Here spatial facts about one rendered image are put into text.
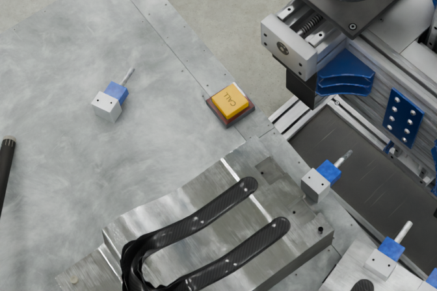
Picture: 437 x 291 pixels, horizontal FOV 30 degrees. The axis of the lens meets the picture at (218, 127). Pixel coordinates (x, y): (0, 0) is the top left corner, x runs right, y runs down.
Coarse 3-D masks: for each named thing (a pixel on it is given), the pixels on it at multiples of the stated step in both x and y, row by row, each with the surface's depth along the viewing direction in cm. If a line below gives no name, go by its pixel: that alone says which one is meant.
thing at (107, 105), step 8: (128, 72) 186; (112, 88) 183; (120, 88) 183; (96, 96) 181; (104, 96) 181; (112, 96) 182; (120, 96) 182; (96, 104) 180; (104, 104) 180; (112, 104) 180; (120, 104) 183; (96, 112) 183; (104, 112) 181; (112, 112) 180; (120, 112) 184; (112, 120) 182
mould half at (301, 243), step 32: (224, 160) 168; (256, 160) 168; (192, 192) 166; (256, 192) 164; (288, 192) 164; (128, 224) 158; (160, 224) 160; (224, 224) 163; (256, 224) 162; (320, 224) 161; (96, 256) 164; (160, 256) 156; (192, 256) 158; (288, 256) 158; (64, 288) 161; (96, 288) 161; (224, 288) 155; (256, 288) 157
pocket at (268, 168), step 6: (264, 162) 169; (270, 162) 170; (276, 162) 169; (258, 168) 170; (264, 168) 170; (270, 168) 170; (276, 168) 169; (264, 174) 169; (270, 174) 169; (276, 174) 169; (282, 174) 168; (270, 180) 168; (276, 180) 168
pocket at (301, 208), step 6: (300, 198) 165; (294, 204) 165; (300, 204) 166; (306, 204) 165; (294, 210) 165; (300, 210) 165; (306, 210) 165; (312, 210) 164; (300, 216) 164; (306, 216) 164; (312, 216) 164; (300, 222) 164; (306, 222) 164
